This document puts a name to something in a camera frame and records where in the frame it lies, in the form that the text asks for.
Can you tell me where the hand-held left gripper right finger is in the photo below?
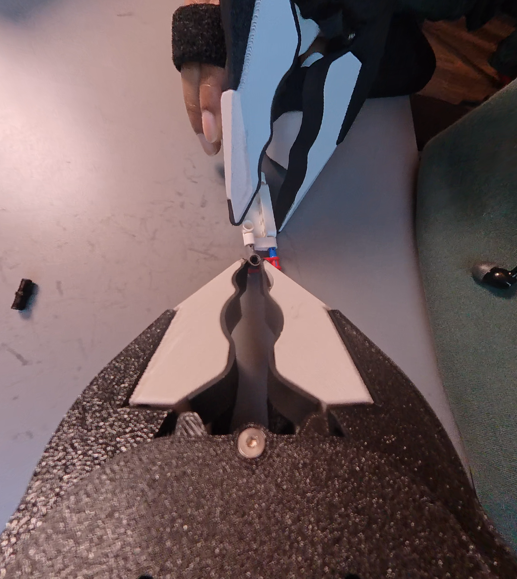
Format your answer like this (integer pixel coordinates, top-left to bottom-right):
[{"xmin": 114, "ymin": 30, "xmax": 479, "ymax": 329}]
[{"xmin": 260, "ymin": 260, "xmax": 374, "ymax": 412}]

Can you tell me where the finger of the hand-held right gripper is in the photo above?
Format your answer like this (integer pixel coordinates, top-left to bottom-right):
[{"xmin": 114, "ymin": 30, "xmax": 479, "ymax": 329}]
[
  {"xmin": 220, "ymin": 0, "xmax": 303, "ymax": 225},
  {"xmin": 273, "ymin": 50, "xmax": 363, "ymax": 233}
]

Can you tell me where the person's right hand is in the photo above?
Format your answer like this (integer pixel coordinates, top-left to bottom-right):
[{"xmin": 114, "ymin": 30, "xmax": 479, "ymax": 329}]
[{"xmin": 181, "ymin": 63, "xmax": 226, "ymax": 157}]

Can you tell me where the red toy connector assembly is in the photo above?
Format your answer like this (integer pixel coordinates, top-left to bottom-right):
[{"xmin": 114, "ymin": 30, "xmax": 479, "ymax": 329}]
[{"xmin": 241, "ymin": 220, "xmax": 282, "ymax": 275}]

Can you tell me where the black toy pin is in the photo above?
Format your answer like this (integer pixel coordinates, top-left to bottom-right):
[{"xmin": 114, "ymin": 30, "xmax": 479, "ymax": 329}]
[{"xmin": 11, "ymin": 278, "xmax": 36, "ymax": 311}]

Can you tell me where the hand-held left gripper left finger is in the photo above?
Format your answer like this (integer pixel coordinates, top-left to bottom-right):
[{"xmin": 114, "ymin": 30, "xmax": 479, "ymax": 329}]
[{"xmin": 129, "ymin": 259, "xmax": 246, "ymax": 411}]

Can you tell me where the black earbud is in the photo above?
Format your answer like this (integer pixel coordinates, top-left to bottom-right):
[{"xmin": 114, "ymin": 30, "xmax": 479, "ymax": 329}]
[{"xmin": 471, "ymin": 261, "xmax": 517, "ymax": 289}]

